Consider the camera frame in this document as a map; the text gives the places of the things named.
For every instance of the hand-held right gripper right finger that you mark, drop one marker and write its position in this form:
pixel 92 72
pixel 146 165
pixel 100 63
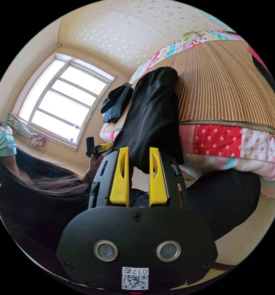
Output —
pixel 158 186

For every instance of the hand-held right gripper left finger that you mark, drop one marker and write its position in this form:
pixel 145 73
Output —
pixel 119 184

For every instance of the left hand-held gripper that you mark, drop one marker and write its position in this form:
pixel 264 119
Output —
pixel 96 151

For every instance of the black long pants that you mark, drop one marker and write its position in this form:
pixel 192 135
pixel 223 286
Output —
pixel 151 115

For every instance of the person's left forearm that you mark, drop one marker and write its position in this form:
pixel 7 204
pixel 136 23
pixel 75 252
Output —
pixel 85 178

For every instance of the person's left hand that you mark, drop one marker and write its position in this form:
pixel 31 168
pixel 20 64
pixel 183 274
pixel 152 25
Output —
pixel 95 164

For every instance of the pile of clothes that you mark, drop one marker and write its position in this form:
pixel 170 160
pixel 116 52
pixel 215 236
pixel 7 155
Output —
pixel 115 103

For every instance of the window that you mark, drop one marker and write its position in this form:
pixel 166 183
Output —
pixel 61 101

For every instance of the striped curtain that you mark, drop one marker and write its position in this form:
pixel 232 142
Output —
pixel 24 131

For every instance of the person's body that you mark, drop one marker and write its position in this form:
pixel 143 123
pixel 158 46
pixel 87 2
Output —
pixel 36 207

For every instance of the bed with mat and patchwork quilt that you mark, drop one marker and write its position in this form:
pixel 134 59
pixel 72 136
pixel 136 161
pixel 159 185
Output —
pixel 220 87

